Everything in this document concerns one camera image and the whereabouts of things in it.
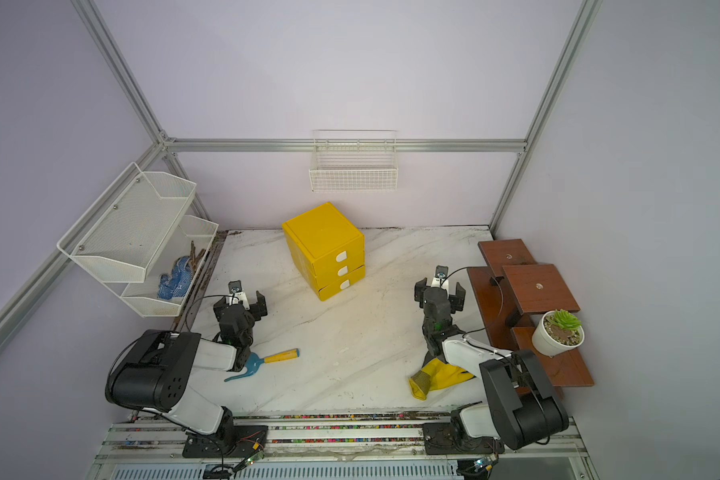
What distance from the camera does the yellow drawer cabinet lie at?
88 centimetres

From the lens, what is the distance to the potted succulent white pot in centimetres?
67

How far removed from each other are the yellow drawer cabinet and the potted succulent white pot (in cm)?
54
